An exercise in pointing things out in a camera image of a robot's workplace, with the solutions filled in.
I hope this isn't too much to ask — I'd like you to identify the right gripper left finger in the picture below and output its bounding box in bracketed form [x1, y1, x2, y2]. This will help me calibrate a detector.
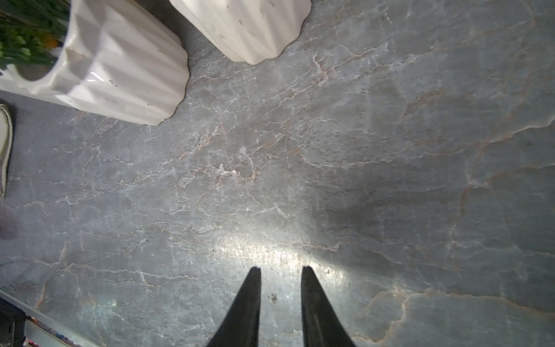
[207, 267, 262, 347]

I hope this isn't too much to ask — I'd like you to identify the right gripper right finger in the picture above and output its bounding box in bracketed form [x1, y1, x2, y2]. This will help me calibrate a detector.
[301, 266, 355, 347]

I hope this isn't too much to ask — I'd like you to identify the orange flower pot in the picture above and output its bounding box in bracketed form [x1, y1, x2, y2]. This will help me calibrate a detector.
[1, 1, 189, 125]
[171, 0, 312, 65]

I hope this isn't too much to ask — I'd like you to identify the beige gardening glove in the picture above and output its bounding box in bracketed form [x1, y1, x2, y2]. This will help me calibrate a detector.
[1, 104, 14, 198]

